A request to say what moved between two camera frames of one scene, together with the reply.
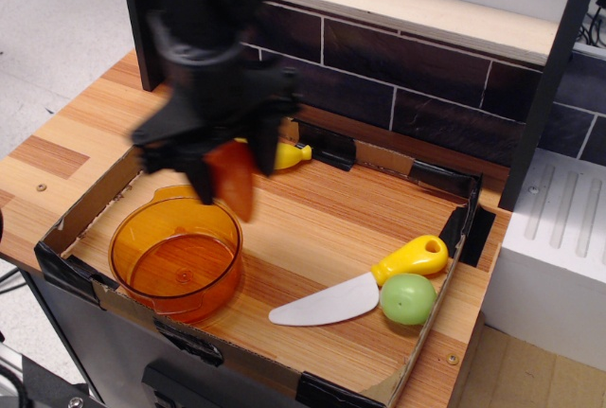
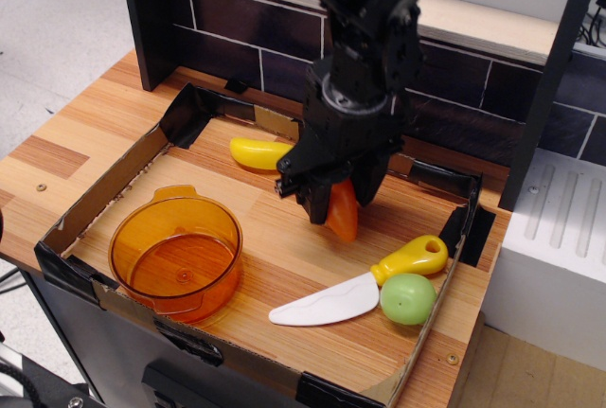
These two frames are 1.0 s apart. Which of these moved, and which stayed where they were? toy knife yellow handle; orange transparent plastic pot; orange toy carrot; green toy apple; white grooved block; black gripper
Moved: black gripper; orange toy carrot
Stayed: toy knife yellow handle; white grooved block; green toy apple; orange transparent plastic pot
